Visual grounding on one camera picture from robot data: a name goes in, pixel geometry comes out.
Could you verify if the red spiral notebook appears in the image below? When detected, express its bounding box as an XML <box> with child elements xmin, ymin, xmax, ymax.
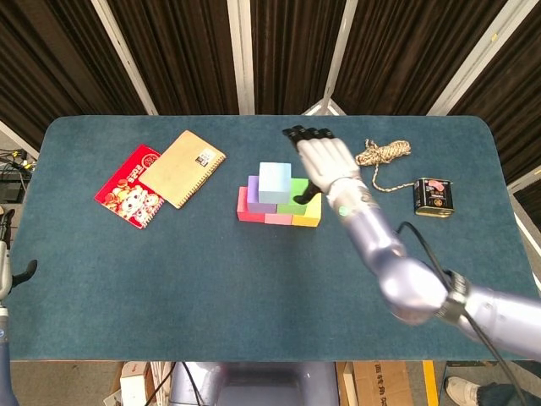
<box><xmin>93</xmin><ymin>144</ymin><xmax>165</xmax><ymax>230</ymax></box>

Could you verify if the black velcro strap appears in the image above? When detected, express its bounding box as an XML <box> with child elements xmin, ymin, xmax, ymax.
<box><xmin>437</xmin><ymin>272</ymin><xmax>471</xmax><ymax>323</ymax></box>

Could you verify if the red foam cube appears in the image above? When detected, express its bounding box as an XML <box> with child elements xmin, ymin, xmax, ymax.
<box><xmin>236</xmin><ymin>186</ymin><xmax>266</xmax><ymax>223</ymax></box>

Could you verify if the white sneaker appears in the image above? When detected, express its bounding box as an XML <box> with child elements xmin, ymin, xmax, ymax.
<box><xmin>445</xmin><ymin>376</ymin><xmax>482</xmax><ymax>406</ymax></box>

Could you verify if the black and gold tin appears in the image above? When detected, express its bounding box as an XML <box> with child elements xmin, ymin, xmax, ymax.
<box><xmin>413</xmin><ymin>177</ymin><xmax>456</xmax><ymax>219</ymax></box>

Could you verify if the light blue foam cube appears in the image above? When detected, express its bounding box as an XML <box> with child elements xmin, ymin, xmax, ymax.
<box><xmin>257</xmin><ymin>162</ymin><xmax>292</xmax><ymax>205</ymax></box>

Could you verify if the purple foam cube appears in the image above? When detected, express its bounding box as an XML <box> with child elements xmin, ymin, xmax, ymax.
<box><xmin>247</xmin><ymin>175</ymin><xmax>279</xmax><ymax>214</ymax></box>

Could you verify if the black floor equipment box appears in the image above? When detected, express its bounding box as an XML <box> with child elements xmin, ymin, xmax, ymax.
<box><xmin>0</xmin><ymin>167</ymin><xmax>27</xmax><ymax>202</ymax></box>

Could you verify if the tan kraft spiral notebook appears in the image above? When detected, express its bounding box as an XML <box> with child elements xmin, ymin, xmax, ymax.
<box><xmin>139</xmin><ymin>129</ymin><xmax>227</xmax><ymax>210</ymax></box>

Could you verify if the printed cardboard box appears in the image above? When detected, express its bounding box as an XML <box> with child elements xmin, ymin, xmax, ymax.
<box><xmin>352</xmin><ymin>360</ymin><xmax>413</xmax><ymax>406</ymax></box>

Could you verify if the dark brown curtain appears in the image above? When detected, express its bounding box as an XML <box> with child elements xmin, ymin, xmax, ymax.
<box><xmin>0</xmin><ymin>0</ymin><xmax>541</xmax><ymax>221</ymax></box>

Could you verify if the white metal frame post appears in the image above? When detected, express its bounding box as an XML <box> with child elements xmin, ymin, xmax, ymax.
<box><xmin>227</xmin><ymin>0</ymin><xmax>256</xmax><ymax>116</ymax></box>
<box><xmin>300</xmin><ymin>0</ymin><xmax>359</xmax><ymax>116</ymax></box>
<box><xmin>426</xmin><ymin>0</ymin><xmax>532</xmax><ymax>116</ymax></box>
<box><xmin>90</xmin><ymin>0</ymin><xmax>160</xmax><ymax>116</ymax></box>
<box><xmin>512</xmin><ymin>201</ymin><xmax>541</xmax><ymax>250</ymax></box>
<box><xmin>0</xmin><ymin>120</ymin><xmax>40</xmax><ymax>158</ymax></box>

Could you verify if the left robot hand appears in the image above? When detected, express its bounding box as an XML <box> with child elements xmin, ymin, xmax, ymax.
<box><xmin>0</xmin><ymin>209</ymin><xmax>38</xmax><ymax>301</ymax></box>

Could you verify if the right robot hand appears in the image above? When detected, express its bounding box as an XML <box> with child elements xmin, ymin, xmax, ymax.
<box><xmin>281</xmin><ymin>124</ymin><xmax>361</xmax><ymax>205</ymax></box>

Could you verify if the teal felt table mat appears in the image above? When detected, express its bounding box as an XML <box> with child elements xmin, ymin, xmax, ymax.
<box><xmin>0</xmin><ymin>115</ymin><xmax>541</xmax><ymax>363</ymax></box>

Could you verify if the grey-blue robot torso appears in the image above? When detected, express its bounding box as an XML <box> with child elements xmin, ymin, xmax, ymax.
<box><xmin>168</xmin><ymin>361</ymin><xmax>342</xmax><ymax>406</ymax></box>

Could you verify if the green foam cube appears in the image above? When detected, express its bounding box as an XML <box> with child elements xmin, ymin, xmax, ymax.
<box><xmin>276</xmin><ymin>178</ymin><xmax>312</xmax><ymax>216</ymax></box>

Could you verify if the small white box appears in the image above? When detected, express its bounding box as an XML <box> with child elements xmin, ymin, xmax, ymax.
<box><xmin>119</xmin><ymin>361</ymin><xmax>149</xmax><ymax>403</ymax></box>

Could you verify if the dark jeans leg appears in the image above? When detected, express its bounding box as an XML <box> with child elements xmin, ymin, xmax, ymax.
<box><xmin>476</xmin><ymin>381</ymin><xmax>532</xmax><ymax>406</ymax></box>

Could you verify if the yellow foam cube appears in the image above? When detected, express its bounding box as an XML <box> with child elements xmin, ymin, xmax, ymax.
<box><xmin>291</xmin><ymin>192</ymin><xmax>322</xmax><ymax>228</ymax></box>

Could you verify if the braided rope bundle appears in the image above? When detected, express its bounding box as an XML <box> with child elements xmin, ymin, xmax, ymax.
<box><xmin>354</xmin><ymin>138</ymin><xmax>418</xmax><ymax>194</ymax></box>

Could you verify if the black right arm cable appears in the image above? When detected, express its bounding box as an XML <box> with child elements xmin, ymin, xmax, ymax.
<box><xmin>395</xmin><ymin>222</ymin><xmax>529</xmax><ymax>406</ymax></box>

